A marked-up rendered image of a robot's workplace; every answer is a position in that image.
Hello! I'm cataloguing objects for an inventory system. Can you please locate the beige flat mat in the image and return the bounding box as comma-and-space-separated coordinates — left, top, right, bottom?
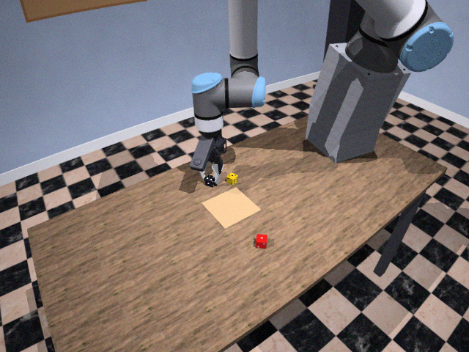
202, 187, 261, 229

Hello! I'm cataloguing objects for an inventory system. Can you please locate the yellow die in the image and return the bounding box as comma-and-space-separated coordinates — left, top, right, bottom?
226, 173, 238, 185

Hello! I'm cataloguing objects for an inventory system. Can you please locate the red die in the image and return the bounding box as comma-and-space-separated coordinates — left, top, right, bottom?
256, 234, 267, 249

